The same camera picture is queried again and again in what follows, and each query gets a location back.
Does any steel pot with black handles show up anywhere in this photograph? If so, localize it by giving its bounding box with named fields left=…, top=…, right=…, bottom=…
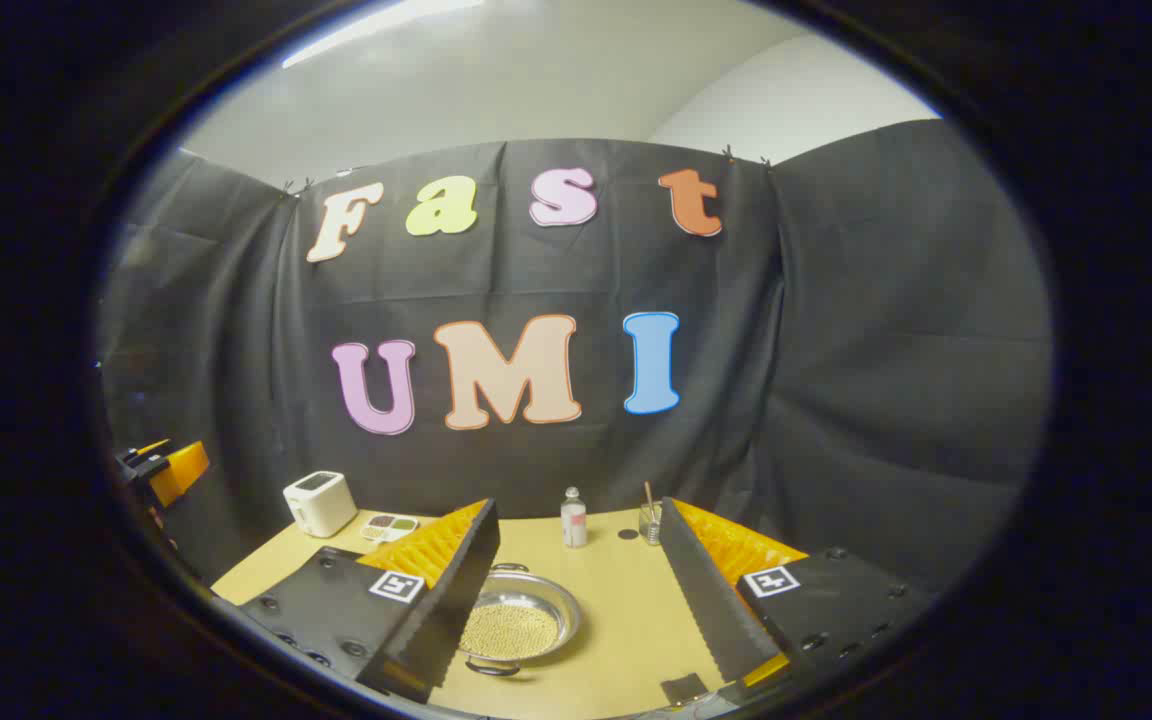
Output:
left=456, top=563, right=584, bottom=677

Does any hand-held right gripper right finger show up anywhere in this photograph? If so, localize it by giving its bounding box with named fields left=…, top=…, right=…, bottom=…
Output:
left=658, top=497, right=937, bottom=706

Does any clear bottle with pink label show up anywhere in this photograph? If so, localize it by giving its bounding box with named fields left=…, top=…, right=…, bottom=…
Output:
left=561, top=487, right=588, bottom=549

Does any white divided dish of beans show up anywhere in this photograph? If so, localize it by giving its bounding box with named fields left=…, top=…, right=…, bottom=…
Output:
left=360, top=513, right=420, bottom=544

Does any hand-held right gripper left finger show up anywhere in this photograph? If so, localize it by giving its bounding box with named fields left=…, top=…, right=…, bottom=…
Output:
left=236, top=498, right=502, bottom=704

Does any white toaster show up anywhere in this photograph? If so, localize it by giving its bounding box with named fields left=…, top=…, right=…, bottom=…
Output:
left=283, top=471, right=359, bottom=539

